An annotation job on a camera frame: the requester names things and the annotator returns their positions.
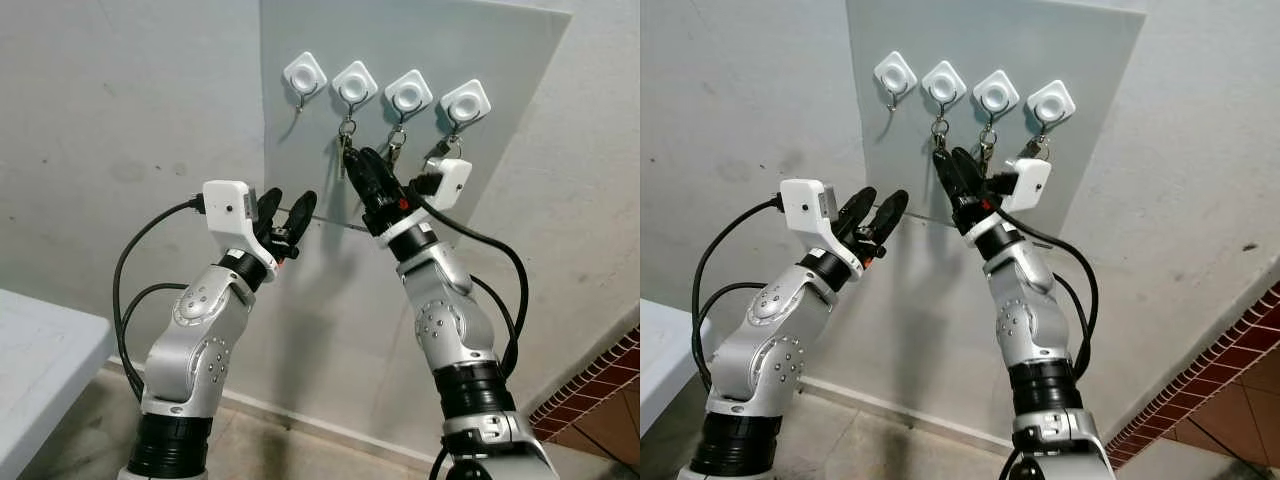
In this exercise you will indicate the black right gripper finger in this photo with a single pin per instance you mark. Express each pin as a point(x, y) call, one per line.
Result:
point(366, 190)
point(385, 180)
point(974, 180)
point(955, 190)

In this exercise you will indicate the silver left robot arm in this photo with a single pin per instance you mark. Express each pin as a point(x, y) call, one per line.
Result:
point(770, 350)
point(195, 350)

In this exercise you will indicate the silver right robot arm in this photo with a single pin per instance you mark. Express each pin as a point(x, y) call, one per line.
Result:
point(450, 320)
point(1035, 320)

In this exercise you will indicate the hanging metal keys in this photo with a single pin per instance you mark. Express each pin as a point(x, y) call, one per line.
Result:
point(1035, 150)
point(986, 148)
point(440, 150)
point(396, 150)

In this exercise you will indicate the white plastic table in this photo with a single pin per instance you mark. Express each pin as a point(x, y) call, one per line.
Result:
point(40, 370)
point(665, 360)

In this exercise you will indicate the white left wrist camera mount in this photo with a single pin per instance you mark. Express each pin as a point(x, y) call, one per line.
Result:
point(805, 205)
point(228, 205)

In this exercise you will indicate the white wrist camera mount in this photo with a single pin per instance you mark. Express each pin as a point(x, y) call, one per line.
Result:
point(805, 205)
point(450, 182)
point(228, 205)
point(1030, 183)

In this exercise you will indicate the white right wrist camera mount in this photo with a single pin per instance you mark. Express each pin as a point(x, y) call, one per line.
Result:
point(1030, 183)
point(450, 182)

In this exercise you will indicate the white square wall hook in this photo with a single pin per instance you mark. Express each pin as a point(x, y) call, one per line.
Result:
point(354, 82)
point(895, 72)
point(1051, 101)
point(996, 92)
point(944, 82)
point(465, 102)
point(409, 92)
point(304, 72)

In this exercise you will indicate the grey wall panel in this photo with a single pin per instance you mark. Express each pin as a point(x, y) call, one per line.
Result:
point(500, 50)
point(1090, 50)

